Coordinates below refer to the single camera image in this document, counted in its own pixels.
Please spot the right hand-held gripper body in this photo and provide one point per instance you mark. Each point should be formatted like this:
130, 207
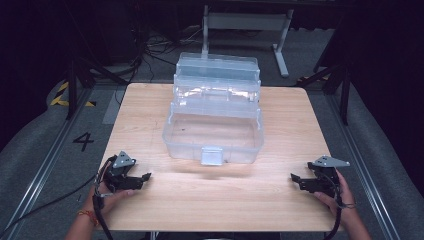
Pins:
326, 178

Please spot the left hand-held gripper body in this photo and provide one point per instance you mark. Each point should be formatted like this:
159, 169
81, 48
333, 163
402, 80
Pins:
115, 176

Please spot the person's left hand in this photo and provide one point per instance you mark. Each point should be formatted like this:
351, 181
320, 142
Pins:
106, 201

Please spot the person's right hand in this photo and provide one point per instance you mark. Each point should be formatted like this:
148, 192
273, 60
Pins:
343, 196

